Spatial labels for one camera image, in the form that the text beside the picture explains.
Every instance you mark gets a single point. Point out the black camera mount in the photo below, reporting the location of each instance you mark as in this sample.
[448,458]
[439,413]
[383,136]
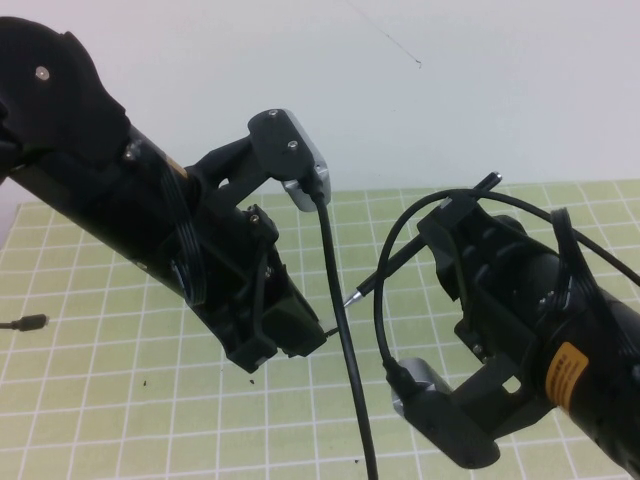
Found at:
[225,165]
[505,395]

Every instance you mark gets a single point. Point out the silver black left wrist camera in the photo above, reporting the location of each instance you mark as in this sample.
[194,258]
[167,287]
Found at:
[285,140]

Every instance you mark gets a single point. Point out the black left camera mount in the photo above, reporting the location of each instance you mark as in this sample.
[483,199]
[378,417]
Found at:
[225,165]

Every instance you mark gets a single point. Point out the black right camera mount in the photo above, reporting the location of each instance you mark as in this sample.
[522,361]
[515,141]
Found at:
[505,395]

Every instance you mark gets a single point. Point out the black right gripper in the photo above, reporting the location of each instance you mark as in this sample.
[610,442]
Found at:
[500,280]

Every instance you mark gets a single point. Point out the clear pen cap black clip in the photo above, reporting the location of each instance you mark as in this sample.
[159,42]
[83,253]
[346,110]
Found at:
[331,331]

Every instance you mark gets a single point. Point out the green grid tablecloth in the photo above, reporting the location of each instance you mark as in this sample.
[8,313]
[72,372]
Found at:
[150,425]

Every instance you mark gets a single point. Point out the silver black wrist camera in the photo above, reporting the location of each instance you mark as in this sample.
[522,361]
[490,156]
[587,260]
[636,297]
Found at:
[285,140]
[445,420]

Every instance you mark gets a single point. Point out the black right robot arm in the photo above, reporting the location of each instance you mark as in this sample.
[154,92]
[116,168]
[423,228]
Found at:
[600,350]

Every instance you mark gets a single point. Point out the black pen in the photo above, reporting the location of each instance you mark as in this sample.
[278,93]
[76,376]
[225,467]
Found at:
[395,262]

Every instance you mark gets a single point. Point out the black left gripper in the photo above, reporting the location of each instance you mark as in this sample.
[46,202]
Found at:
[225,260]

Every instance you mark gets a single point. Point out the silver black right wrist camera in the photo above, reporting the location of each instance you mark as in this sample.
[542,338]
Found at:
[445,420]

